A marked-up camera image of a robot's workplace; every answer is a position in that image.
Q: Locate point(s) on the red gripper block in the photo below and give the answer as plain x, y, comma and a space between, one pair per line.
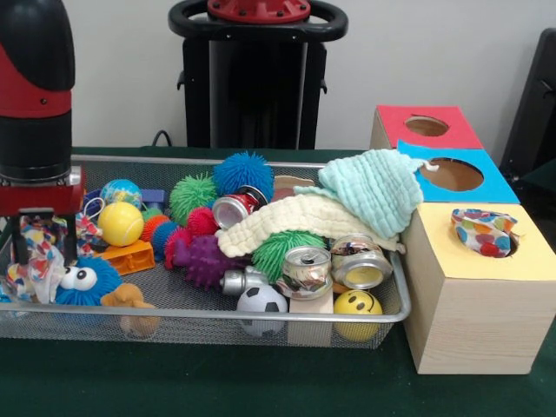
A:
43, 200

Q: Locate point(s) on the confetti print cloth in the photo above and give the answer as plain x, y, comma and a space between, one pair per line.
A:
43, 260

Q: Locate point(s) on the blue spiky puffer ball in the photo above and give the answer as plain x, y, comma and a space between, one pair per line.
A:
243, 171
100, 282

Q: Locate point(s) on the mint green waffle cloth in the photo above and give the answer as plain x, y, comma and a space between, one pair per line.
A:
378, 191

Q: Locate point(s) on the polka dot cloth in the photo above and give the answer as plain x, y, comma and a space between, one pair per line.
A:
482, 234

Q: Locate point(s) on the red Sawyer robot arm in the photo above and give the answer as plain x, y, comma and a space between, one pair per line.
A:
35, 87

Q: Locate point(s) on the shallow mesh bin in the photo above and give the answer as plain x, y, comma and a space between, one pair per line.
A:
217, 326

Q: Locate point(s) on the wooden box with three holes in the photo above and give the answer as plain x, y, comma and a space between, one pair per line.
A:
478, 321

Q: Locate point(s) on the yellow tennis ball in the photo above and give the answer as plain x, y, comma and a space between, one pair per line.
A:
121, 223

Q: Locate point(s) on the dark green table cloth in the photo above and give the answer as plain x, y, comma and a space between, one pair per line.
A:
217, 382

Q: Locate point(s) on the small soccer ball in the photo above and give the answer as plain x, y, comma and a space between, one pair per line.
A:
260, 304

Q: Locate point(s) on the cream waffle cloth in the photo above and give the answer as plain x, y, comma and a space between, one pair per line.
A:
295, 221

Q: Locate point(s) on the silver crushed can pull tab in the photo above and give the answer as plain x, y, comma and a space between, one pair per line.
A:
304, 273

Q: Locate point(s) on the crushed can yellow base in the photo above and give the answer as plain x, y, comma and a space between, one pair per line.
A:
360, 265

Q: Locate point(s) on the yellow smiley ball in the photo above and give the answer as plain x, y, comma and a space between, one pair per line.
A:
358, 304

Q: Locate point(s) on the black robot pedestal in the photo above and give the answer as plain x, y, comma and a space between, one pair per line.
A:
252, 95

